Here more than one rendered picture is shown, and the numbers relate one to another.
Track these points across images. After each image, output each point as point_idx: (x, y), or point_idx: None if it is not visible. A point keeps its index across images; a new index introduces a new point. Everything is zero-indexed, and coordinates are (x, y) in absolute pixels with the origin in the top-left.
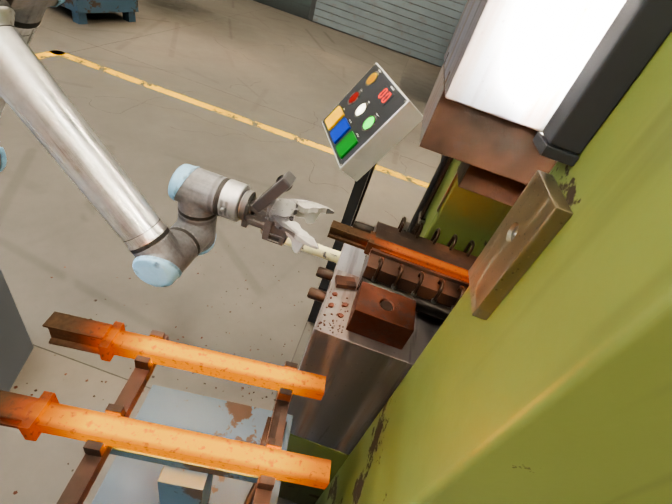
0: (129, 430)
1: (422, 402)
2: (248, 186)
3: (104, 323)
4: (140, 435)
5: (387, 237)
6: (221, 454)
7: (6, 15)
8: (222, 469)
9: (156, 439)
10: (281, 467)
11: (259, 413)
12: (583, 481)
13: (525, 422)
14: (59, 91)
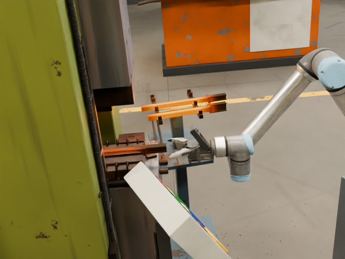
0: (188, 99)
1: (116, 119)
2: (214, 142)
3: (212, 105)
4: (185, 99)
5: (135, 158)
6: (167, 102)
7: (299, 68)
8: (167, 109)
9: (181, 100)
10: (152, 104)
11: (170, 165)
12: None
13: None
14: (281, 91)
